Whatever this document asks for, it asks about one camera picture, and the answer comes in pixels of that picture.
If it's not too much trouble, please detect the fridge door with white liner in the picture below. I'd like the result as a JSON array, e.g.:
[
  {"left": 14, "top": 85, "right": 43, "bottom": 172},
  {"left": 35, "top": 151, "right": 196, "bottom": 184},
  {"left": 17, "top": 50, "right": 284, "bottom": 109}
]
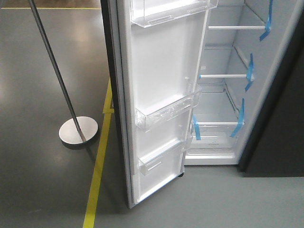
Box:
[{"left": 101, "top": 0, "right": 212, "bottom": 208}]

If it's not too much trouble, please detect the clear fridge crisper drawer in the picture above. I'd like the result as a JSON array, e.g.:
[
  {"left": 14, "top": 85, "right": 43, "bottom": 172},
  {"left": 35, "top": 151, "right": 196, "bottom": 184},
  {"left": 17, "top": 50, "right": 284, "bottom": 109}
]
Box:
[{"left": 188, "top": 121, "right": 238, "bottom": 155}]

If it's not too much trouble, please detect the white middle fridge shelf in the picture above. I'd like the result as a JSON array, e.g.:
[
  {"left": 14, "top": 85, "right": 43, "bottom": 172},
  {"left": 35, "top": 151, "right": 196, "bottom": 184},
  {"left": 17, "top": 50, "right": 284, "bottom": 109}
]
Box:
[{"left": 199, "top": 46, "right": 250, "bottom": 79}]

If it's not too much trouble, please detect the white fridge shelf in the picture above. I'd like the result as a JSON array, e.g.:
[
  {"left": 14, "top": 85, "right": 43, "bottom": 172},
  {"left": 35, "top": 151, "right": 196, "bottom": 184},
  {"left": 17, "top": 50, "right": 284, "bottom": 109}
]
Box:
[
  {"left": 208, "top": 4, "right": 266, "bottom": 30},
  {"left": 199, "top": 46, "right": 250, "bottom": 79}
]

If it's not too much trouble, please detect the dark grey side-by-side fridge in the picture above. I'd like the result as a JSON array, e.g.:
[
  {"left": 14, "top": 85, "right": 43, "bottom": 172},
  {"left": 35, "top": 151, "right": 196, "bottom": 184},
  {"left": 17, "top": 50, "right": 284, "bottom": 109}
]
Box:
[{"left": 185, "top": 0, "right": 304, "bottom": 177}]

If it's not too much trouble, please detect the white upper fridge shelf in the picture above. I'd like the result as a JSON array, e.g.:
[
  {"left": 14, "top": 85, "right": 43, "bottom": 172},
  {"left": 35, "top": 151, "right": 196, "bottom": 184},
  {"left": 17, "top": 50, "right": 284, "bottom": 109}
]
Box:
[{"left": 208, "top": 4, "right": 266, "bottom": 30}]

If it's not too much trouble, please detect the clear middle door bin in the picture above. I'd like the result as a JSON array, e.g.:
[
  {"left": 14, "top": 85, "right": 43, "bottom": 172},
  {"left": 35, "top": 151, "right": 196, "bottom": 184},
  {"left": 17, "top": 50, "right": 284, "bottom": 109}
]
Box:
[{"left": 135, "top": 81, "right": 202, "bottom": 132}]

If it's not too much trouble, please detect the clear door bin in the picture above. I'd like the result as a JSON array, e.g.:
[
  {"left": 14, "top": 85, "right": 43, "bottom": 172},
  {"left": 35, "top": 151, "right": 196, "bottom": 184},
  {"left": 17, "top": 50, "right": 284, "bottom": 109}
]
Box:
[
  {"left": 129, "top": 0, "right": 218, "bottom": 28},
  {"left": 138, "top": 135, "right": 193, "bottom": 176},
  {"left": 135, "top": 81, "right": 202, "bottom": 132}
]

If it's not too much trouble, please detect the clear lower door bin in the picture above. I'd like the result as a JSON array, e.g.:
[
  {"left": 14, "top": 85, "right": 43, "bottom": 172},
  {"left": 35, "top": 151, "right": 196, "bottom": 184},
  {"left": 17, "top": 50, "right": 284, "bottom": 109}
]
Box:
[{"left": 138, "top": 135, "right": 193, "bottom": 176}]

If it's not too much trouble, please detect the blue tape strip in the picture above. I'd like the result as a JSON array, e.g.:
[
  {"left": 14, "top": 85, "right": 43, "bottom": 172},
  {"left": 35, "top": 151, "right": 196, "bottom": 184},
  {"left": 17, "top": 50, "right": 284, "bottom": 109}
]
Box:
[
  {"left": 192, "top": 115, "right": 201, "bottom": 141},
  {"left": 230, "top": 98, "right": 245, "bottom": 138},
  {"left": 245, "top": 53, "right": 254, "bottom": 92},
  {"left": 259, "top": 0, "right": 273, "bottom": 42}
]

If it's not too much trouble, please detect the silver pole stand round base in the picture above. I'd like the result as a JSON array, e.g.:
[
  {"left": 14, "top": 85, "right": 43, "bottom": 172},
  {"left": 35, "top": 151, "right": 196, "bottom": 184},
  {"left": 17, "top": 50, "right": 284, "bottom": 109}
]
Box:
[{"left": 29, "top": 0, "right": 98, "bottom": 146}]

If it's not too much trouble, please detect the clear upper door bin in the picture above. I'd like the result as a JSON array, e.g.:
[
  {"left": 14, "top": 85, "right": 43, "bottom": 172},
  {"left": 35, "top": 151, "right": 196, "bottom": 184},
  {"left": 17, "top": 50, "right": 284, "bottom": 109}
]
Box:
[{"left": 129, "top": 0, "right": 218, "bottom": 28}]

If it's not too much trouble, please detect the yellow floor tape line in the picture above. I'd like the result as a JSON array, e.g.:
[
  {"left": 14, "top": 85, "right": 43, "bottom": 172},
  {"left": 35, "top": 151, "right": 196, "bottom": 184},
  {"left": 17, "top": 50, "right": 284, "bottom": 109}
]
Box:
[{"left": 0, "top": 8, "right": 109, "bottom": 228}]

